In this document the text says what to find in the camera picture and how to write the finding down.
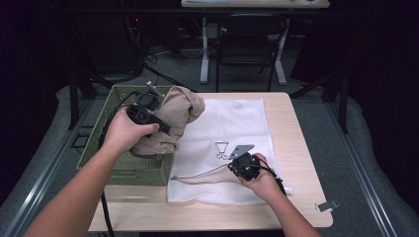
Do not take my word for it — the green woven basket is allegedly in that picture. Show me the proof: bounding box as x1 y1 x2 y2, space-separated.
76 84 176 187

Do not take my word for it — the white-legged desk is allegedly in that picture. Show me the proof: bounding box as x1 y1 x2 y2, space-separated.
181 0 330 87

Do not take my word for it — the black chair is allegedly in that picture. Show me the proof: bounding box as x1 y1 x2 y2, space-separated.
215 13 289 93

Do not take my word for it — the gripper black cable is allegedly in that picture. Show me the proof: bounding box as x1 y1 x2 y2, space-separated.
98 91 139 237
258 157 294 196

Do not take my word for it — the person's left hand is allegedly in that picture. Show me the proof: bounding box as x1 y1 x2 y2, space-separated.
102 107 161 155

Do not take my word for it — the white mesh laundry bag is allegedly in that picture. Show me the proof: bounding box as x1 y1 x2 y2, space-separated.
166 98 282 205

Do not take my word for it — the grey tape strip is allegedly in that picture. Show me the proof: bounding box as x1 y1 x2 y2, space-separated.
315 199 339 212

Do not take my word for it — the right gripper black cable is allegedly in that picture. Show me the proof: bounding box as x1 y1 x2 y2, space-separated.
258 157 294 196

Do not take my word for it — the black floor cable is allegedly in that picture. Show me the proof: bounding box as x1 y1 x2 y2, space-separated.
144 63 199 94

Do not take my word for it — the black metal stand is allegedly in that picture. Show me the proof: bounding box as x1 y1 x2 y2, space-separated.
67 68 115 131
290 70 350 134

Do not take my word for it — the beige garment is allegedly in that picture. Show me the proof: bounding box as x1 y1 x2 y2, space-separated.
129 86 206 156

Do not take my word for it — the person's right hand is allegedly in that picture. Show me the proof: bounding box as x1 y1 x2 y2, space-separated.
239 153 285 203

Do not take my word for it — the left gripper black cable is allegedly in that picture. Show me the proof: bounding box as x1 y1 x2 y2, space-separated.
98 91 139 237

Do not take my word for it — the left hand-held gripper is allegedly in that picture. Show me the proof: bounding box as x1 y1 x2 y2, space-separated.
126 81 171 134

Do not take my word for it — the black equipment case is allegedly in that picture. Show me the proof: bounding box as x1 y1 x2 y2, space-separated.
75 13 146 75

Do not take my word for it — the metal floor rail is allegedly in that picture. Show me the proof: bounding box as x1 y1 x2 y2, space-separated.
3 98 97 237
325 102 396 237

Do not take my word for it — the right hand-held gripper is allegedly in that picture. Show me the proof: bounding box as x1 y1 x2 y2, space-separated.
227 143 263 182

